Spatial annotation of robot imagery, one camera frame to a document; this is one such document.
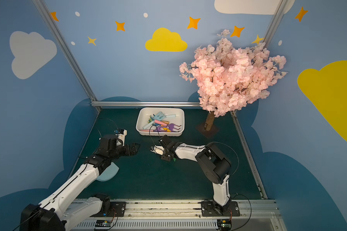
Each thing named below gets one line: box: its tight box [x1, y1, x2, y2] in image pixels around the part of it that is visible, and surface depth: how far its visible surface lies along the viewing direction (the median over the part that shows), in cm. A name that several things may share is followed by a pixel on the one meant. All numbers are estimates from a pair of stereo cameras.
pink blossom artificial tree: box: [179, 28, 288, 132], surface depth 67 cm
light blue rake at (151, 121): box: [142, 114, 156, 130], surface depth 113 cm
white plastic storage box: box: [135, 106, 185, 137], surface depth 113 cm
